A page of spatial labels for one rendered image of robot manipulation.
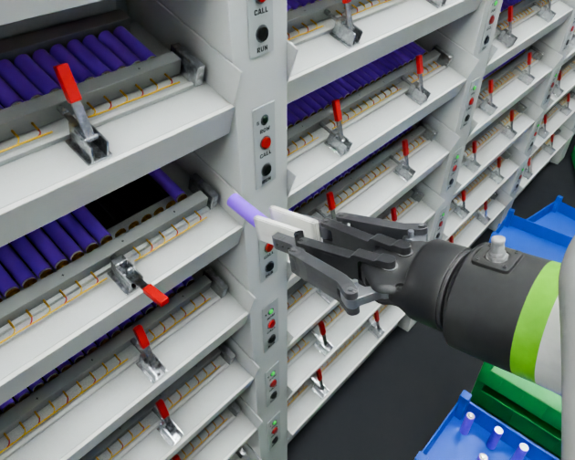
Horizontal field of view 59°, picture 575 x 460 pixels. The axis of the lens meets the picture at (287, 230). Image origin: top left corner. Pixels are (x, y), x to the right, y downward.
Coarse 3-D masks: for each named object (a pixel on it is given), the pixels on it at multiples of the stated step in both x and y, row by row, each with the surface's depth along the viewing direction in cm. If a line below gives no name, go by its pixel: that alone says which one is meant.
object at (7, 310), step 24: (168, 216) 68; (120, 240) 64; (144, 240) 66; (168, 240) 67; (72, 264) 60; (96, 264) 61; (48, 288) 58; (0, 312) 55; (24, 312) 57; (48, 312) 58
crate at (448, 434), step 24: (456, 408) 109; (480, 408) 107; (456, 432) 108; (480, 432) 108; (504, 432) 105; (432, 456) 104; (456, 456) 104; (504, 456) 104; (528, 456) 103; (552, 456) 99
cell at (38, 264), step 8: (16, 240) 61; (24, 240) 61; (16, 248) 61; (24, 248) 60; (32, 248) 61; (24, 256) 60; (32, 256) 60; (40, 256) 61; (32, 264) 60; (40, 264) 60; (40, 272) 60
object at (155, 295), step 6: (126, 270) 61; (126, 276) 62; (132, 276) 61; (138, 276) 62; (132, 282) 61; (138, 282) 61; (144, 282) 61; (144, 288) 60; (150, 288) 59; (156, 288) 59; (150, 294) 59; (156, 294) 59; (162, 294) 59; (156, 300) 58; (162, 300) 58; (168, 300) 59; (162, 306) 58
